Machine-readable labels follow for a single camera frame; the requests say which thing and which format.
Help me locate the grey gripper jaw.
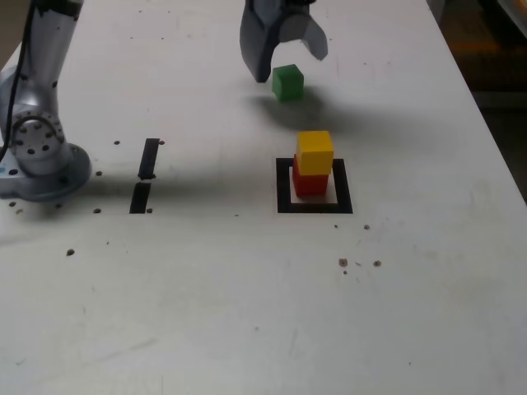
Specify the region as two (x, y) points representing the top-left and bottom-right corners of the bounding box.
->
(239, 0), (285, 83)
(278, 15), (329, 63)

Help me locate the green cube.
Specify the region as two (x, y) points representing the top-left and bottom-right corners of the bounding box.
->
(271, 63), (305, 103)

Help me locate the yellow cube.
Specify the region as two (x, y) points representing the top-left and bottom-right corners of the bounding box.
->
(296, 130), (334, 176)

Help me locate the red cube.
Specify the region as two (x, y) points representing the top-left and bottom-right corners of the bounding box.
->
(291, 155), (330, 198)

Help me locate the black tape square outline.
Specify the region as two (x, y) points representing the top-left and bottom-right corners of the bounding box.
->
(275, 157), (354, 215)

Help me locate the black tape strip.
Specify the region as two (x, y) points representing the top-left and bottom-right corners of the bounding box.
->
(128, 137), (161, 216)

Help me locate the brown wooden furniture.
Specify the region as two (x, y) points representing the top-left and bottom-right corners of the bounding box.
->
(427, 0), (527, 92)

